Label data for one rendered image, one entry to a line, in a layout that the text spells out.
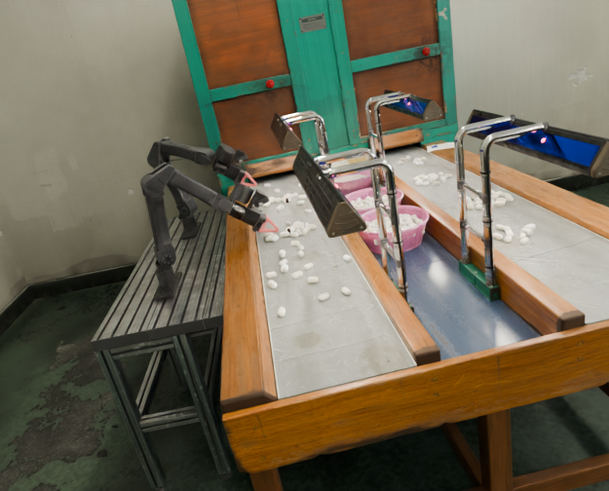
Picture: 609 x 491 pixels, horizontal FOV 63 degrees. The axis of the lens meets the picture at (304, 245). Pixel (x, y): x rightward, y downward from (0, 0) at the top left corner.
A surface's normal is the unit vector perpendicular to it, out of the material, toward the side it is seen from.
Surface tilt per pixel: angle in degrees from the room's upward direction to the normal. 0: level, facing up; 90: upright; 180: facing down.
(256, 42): 90
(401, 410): 90
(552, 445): 0
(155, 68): 90
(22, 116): 90
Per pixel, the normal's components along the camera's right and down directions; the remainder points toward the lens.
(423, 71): 0.13, 0.36
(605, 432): -0.18, -0.91
